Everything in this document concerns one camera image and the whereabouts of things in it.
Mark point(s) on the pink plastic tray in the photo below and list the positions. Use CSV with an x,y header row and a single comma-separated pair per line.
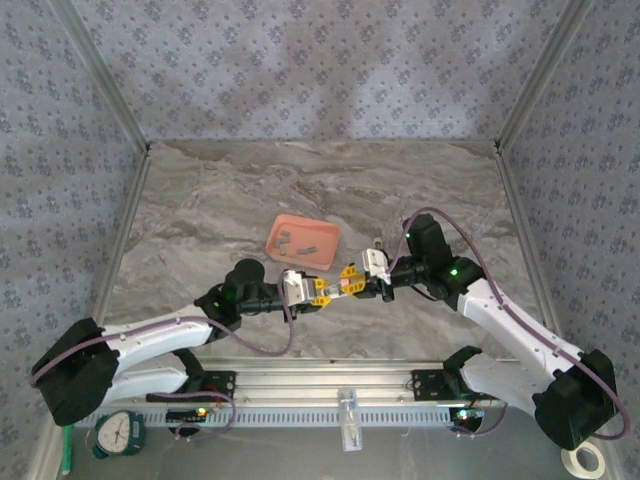
x,y
320,232

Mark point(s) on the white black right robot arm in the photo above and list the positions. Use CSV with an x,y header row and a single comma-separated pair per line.
x,y
510,320

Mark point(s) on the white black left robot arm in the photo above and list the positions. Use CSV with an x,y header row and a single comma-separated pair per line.
x,y
160,335

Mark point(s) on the black controller board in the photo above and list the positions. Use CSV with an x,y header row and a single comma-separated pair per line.
x,y
467,415
185,415

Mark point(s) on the green dial clock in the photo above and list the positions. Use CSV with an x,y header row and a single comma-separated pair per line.
x,y
117,434

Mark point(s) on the green pen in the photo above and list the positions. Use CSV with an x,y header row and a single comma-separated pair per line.
x,y
67,452

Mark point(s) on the white tape roll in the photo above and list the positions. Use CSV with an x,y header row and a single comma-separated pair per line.
x,y
570,467

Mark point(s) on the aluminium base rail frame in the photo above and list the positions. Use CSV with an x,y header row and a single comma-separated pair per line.
x,y
300,385

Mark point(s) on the aluminium table edge rail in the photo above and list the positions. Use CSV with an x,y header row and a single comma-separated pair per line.
x,y
516,200
122,235

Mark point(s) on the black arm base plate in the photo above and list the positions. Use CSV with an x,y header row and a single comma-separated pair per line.
x,y
425,382
222,385

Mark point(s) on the clear plastic bracket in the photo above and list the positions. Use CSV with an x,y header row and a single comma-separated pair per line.
x,y
350,430

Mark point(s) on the aluminium corner post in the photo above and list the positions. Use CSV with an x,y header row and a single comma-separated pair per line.
x,y
535,85
111,85

